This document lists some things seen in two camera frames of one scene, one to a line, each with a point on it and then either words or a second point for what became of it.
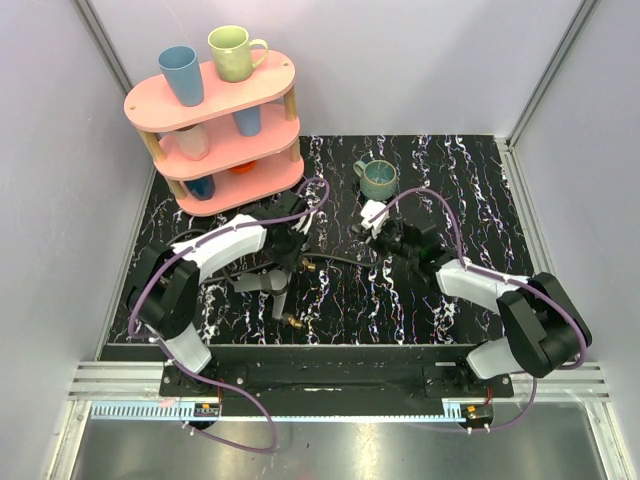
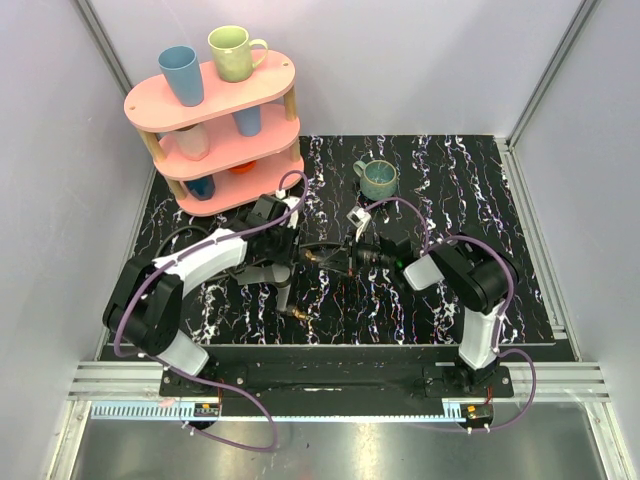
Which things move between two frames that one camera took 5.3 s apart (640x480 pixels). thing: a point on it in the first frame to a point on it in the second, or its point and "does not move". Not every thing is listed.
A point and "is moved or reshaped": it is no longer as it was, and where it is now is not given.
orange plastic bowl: (244, 168) does not move
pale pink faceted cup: (193, 141) does not move
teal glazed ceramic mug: (378, 179) does not move
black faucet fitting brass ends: (273, 282) is moved or reshaped
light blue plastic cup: (181, 68) does not move
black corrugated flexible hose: (290, 261) is moved or reshaped
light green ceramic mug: (231, 47) does not move
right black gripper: (374, 239) to (344, 260)
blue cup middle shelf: (249, 120) does not move
